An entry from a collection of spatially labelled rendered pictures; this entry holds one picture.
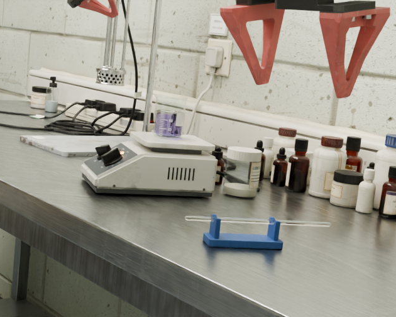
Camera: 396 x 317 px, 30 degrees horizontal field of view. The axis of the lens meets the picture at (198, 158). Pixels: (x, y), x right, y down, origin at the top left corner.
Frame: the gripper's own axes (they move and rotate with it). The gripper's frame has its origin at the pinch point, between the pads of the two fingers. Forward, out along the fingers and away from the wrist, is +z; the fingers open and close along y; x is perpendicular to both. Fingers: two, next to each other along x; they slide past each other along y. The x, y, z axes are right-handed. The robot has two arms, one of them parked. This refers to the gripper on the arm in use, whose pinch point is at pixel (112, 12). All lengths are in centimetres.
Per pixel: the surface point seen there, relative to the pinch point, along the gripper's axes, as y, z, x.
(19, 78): 89, 61, 79
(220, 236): -55, 1, -13
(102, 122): 32, 49, 36
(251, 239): -56, 4, -17
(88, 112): 38, 49, 41
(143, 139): -28.4, 5.2, -1.1
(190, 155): -30.2, 11.1, -6.1
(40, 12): 95, 47, 58
